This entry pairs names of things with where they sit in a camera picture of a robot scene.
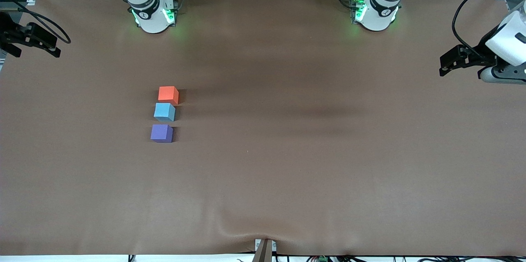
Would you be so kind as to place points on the brown table edge bracket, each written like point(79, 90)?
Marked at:
point(264, 250)

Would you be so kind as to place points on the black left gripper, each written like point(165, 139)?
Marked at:
point(478, 53)

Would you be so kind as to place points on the orange foam block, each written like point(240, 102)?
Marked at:
point(167, 94)

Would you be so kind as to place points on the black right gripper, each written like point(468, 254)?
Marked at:
point(9, 32)

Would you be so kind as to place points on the purple foam block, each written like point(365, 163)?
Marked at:
point(161, 132)

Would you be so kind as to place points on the green terminal connector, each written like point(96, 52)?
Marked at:
point(322, 258)

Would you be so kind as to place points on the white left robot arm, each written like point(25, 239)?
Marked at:
point(378, 15)

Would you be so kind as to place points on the brown table mat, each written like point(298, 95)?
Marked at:
point(328, 171)

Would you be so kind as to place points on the blue foam block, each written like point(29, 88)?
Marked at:
point(164, 111)

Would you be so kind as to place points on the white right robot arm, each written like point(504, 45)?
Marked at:
point(150, 17)

